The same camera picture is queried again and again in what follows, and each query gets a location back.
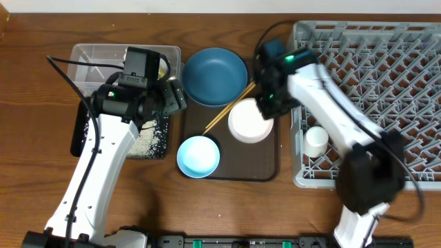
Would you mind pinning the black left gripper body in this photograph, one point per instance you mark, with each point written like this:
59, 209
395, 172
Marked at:
172, 100

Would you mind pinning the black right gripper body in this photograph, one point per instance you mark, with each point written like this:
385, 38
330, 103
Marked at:
270, 107

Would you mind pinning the yellow green snack wrapper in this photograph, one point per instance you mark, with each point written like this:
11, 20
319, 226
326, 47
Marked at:
161, 72

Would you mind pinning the white speckled bowl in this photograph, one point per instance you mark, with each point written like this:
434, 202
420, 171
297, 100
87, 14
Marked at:
246, 123

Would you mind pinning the dark blue plate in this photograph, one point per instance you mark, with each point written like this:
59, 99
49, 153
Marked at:
214, 77

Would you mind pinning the white rice pile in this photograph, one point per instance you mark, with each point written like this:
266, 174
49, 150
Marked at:
151, 141

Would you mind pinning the white paper cup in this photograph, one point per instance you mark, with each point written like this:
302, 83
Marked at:
315, 142

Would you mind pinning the light blue bowl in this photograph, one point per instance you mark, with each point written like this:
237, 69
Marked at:
198, 157

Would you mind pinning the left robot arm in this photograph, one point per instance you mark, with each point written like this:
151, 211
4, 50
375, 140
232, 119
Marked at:
118, 114

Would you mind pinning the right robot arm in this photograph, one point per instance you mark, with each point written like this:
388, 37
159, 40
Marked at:
370, 175

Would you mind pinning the grey dishwasher rack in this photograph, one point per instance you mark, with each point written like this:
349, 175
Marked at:
391, 72

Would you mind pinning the black tray bin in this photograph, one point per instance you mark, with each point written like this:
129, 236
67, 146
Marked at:
77, 134

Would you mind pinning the brown serving tray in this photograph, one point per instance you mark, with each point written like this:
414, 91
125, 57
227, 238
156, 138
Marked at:
238, 161

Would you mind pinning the clear plastic bin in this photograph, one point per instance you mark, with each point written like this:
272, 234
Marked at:
90, 78

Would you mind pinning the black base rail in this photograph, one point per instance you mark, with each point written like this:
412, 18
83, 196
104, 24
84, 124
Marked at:
241, 242

